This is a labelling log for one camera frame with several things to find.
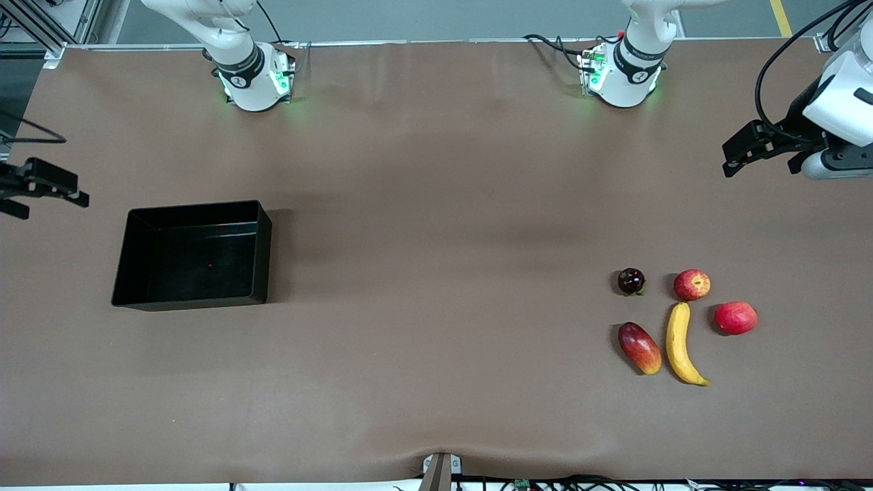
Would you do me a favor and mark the red yellow apple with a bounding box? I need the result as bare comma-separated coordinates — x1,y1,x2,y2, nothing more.
673,269,711,301

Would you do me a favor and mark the black plastic box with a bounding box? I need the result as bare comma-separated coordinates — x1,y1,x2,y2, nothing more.
111,200,273,312

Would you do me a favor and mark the yellow banana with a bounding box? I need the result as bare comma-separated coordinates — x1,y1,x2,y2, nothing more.
666,302,711,387

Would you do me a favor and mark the dark purple mangosteen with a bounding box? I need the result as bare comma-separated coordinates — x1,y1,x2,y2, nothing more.
617,267,647,297

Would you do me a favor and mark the red yellow mango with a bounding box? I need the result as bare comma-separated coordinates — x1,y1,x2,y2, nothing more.
618,322,663,375

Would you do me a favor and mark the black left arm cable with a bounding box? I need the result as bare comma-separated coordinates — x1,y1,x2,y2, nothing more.
754,0,873,137

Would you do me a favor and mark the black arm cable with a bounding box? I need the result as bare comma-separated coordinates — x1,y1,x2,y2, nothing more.
754,0,873,137
0,109,67,144

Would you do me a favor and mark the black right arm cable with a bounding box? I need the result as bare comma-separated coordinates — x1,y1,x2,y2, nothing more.
0,109,67,144

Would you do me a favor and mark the aluminium frame profile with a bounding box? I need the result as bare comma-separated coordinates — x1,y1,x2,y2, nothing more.
0,0,103,69
815,0,873,52

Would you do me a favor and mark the black left base cable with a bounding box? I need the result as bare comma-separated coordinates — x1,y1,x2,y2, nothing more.
524,34,594,72

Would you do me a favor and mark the black base cable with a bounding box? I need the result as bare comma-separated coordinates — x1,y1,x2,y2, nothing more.
524,34,594,72
256,0,284,45

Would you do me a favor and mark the black right base cable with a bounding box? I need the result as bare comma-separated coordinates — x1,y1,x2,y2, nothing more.
256,0,284,45

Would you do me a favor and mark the grey metal bracket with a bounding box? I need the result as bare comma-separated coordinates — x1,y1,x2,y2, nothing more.
419,452,463,491

